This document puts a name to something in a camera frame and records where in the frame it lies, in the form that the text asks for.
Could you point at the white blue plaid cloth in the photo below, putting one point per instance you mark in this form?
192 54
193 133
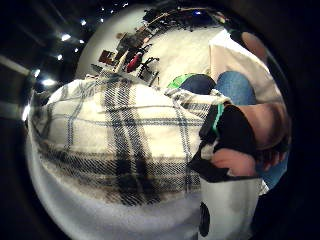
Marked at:
110 133

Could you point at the the person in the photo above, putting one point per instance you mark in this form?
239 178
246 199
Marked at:
233 63

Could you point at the green object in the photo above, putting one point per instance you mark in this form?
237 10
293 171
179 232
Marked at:
177 81

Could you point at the white object with black spot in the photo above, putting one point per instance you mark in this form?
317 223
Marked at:
228 208

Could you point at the black stand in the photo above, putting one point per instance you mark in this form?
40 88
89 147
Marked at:
148 68

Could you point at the red object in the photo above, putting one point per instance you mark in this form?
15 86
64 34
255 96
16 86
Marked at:
134 62

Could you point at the dark background furniture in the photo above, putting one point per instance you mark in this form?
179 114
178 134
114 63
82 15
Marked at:
180 16

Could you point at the brown box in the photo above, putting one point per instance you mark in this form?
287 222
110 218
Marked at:
107 57

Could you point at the group of ceiling lamps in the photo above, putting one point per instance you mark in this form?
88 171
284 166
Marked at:
65 37

